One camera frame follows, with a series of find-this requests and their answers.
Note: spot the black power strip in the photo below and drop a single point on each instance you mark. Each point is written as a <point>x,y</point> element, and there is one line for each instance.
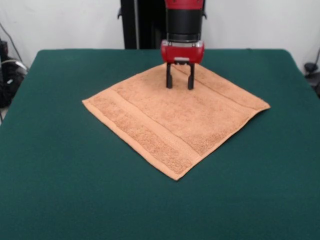
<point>3,47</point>

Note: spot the black round-headed device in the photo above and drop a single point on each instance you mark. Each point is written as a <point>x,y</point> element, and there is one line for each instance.
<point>313,75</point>

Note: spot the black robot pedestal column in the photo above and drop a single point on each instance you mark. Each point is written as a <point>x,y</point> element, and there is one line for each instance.
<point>140,25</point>

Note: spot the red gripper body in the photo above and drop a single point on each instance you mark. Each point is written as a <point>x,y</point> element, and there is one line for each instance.
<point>182,53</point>

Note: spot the orange terry towel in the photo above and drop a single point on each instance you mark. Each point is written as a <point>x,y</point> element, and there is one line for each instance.
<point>180,120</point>

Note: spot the dark green table cloth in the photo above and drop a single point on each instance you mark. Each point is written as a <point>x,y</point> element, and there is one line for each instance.
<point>62,187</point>

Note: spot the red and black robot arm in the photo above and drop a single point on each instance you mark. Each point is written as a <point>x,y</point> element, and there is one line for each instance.
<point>183,22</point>

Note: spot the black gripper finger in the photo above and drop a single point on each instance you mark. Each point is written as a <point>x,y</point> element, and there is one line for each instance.
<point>169,81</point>
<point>191,81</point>

